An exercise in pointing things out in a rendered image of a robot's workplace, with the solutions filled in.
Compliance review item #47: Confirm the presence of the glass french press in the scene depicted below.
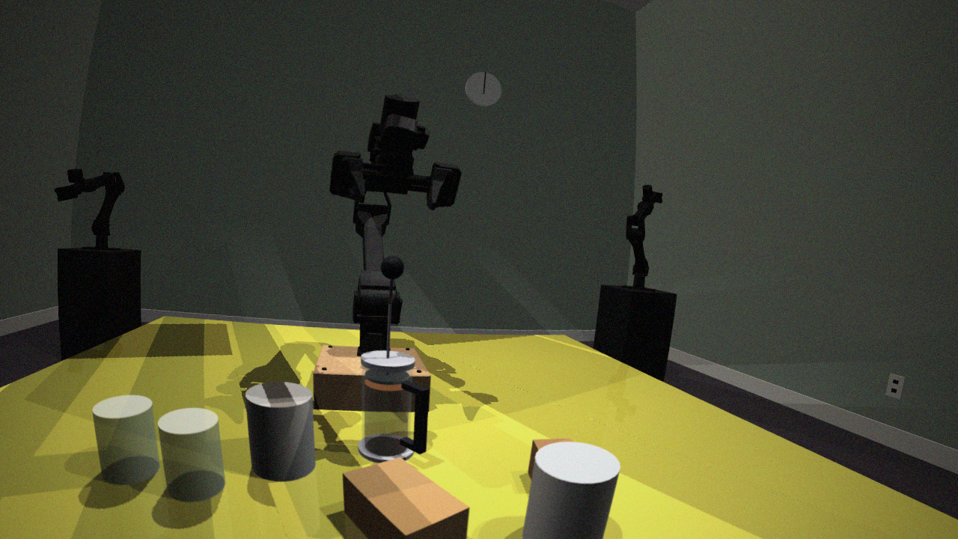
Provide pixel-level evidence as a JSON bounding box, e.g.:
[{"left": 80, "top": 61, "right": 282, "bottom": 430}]
[{"left": 358, "top": 255, "right": 430, "bottom": 463}]

